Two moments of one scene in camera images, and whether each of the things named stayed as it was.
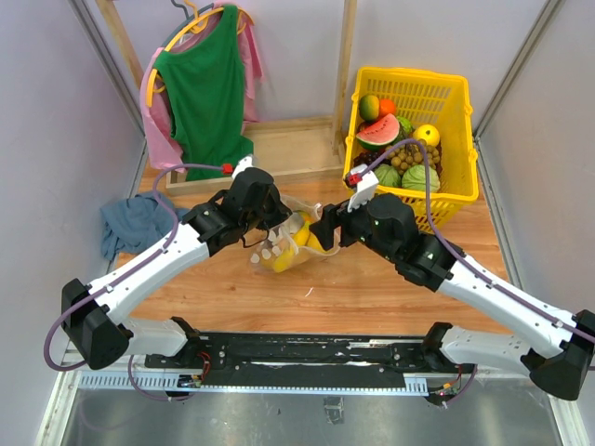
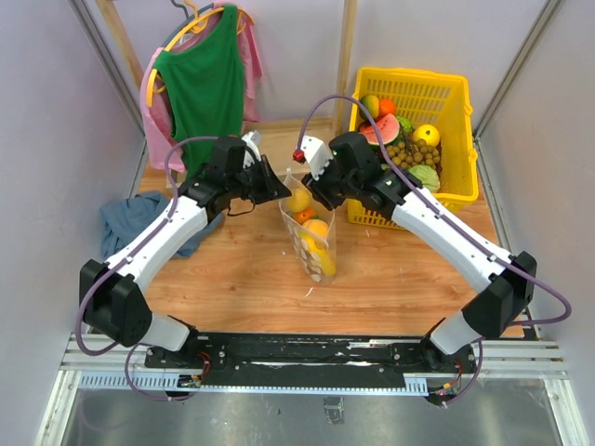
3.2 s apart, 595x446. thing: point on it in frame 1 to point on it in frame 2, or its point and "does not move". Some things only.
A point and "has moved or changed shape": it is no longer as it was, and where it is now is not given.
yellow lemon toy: [429, 133] does not move
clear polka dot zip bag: [291, 243] has moved or changed shape
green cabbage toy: [413, 178] does not move
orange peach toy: [313, 242] has moved or changed shape
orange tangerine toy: [387, 106] does not move
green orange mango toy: [369, 108] does not move
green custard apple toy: [404, 124] does not move
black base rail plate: [308, 360] does not move
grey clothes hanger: [190, 18] does not move
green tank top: [204, 82] does not move
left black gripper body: [271, 214] to [245, 183]
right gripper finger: [324, 229] to [328, 197]
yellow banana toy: [303, 240] to [317, 250]
